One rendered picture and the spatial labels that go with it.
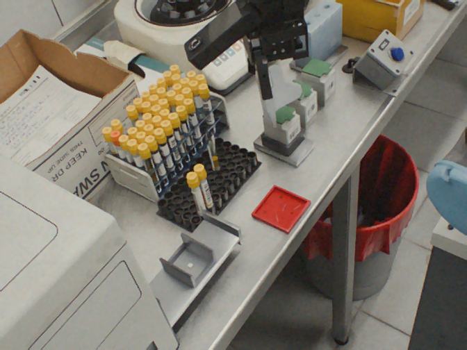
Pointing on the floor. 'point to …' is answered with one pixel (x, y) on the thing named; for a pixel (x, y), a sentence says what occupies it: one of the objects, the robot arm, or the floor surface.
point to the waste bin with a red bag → (397, 197)
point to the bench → (314, 183)
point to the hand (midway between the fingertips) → (259, 98)
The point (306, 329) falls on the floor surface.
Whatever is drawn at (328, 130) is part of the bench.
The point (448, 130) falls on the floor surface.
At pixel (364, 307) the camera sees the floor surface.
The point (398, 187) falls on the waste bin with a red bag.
